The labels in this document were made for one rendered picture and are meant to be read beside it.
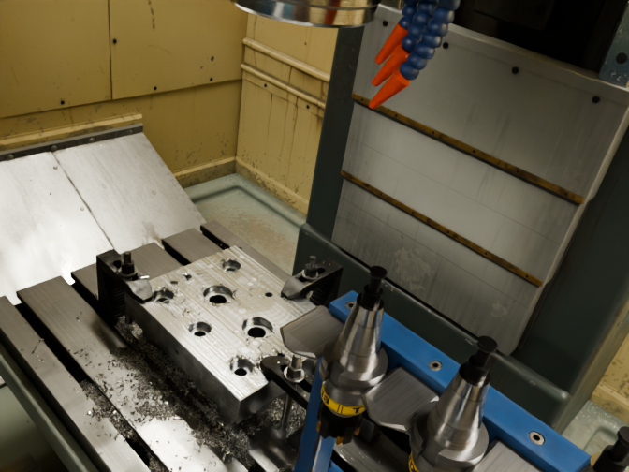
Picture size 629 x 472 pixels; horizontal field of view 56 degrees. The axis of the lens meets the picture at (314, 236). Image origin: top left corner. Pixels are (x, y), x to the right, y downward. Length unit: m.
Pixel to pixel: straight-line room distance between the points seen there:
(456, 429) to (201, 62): 1.56
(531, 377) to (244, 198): 1.23
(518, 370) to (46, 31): 1.32
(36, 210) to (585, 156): 1.24
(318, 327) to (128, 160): 1.23
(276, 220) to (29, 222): 0.78
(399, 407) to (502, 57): 0.61
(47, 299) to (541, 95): 0.89
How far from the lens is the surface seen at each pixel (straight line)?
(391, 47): 0.53
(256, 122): 2.02
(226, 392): 0.85
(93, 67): 1.72
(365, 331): 0.53
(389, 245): 1.21
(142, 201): 1.68
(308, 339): 0.59
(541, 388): 1.19
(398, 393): 0.57
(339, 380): 0.56
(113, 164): 1.75
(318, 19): 0.57
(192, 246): 1.25
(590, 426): 1.56
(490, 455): 0.55
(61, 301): 1.13
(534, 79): 0.97
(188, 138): 1.98
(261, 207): 2.02
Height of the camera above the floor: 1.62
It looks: 33 degrees down
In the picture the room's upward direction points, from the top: 10 degrees clockwise
